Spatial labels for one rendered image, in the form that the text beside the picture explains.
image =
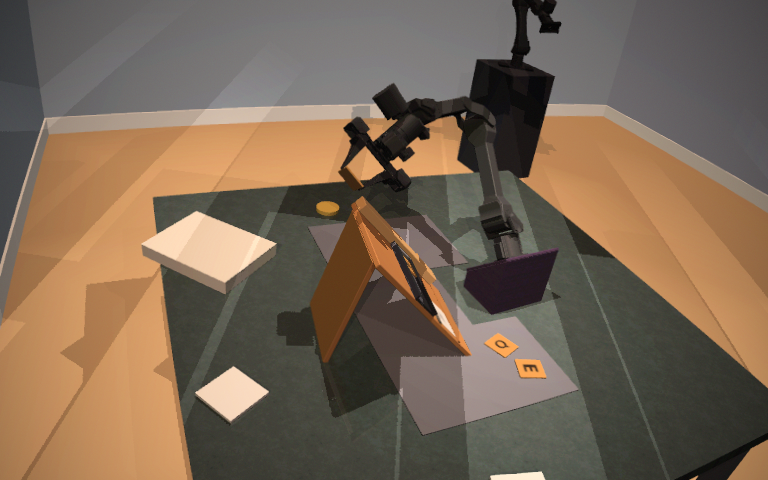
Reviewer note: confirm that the yellow round disc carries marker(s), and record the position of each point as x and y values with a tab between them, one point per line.
328	208

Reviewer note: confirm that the beige flat box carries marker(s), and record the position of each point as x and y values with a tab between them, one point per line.
209	251

